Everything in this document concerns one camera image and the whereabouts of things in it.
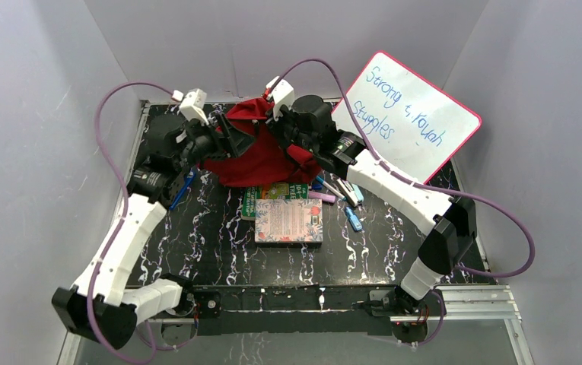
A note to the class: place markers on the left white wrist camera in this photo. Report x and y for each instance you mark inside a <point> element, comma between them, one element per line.
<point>191,103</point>

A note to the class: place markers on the green book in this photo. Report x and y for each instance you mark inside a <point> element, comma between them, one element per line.
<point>282,190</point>

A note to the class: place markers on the blue-capped white marker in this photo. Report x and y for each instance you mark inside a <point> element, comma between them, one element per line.
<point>332,189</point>

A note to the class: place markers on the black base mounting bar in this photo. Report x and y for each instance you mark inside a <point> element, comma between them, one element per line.
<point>317,308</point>

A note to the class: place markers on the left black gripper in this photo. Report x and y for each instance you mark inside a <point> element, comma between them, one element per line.
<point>222,139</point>

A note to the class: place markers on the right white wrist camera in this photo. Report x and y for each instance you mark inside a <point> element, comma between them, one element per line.
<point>280,93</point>

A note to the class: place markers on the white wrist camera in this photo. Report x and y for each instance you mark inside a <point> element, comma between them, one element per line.
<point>280,93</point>
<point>191,103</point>

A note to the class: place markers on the floral pink book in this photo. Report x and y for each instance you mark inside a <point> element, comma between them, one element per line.
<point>293,221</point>

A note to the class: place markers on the red backpack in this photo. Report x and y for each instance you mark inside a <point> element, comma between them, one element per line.
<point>265,162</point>

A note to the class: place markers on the grey light-blue stapler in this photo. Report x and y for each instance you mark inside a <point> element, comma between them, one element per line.
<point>349,192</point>

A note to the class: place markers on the small blue stapler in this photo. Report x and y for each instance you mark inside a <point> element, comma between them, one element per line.
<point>353,219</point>

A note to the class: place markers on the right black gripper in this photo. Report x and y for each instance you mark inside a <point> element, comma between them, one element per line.
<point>275,125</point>

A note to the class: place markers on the pink highlighter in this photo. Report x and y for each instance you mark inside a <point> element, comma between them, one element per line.
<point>327,198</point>

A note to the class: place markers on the pink-framed whiteboard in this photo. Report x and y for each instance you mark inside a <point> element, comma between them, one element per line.
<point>408,120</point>

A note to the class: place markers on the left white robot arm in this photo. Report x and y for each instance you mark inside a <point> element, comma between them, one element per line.
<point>98,306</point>

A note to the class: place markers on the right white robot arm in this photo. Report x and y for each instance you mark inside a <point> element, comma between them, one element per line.
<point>447,221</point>

